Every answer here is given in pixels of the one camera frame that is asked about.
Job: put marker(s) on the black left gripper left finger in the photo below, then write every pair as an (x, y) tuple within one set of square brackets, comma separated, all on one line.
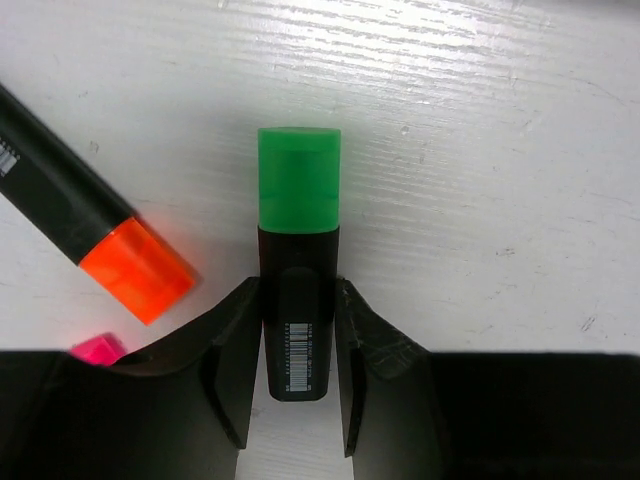
[(178, 408)]

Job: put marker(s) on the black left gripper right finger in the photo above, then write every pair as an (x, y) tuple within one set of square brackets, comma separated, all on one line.
[(409, 413)]

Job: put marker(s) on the green cap black highlighter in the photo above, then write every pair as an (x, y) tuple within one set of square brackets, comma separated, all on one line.
[(298, 236)]

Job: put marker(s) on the orange cap black highlighter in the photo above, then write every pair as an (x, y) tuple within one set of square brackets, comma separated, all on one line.
[(85, 218)]

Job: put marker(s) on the pink cap black highlighter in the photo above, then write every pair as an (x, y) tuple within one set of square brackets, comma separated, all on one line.
[(102, 350)]

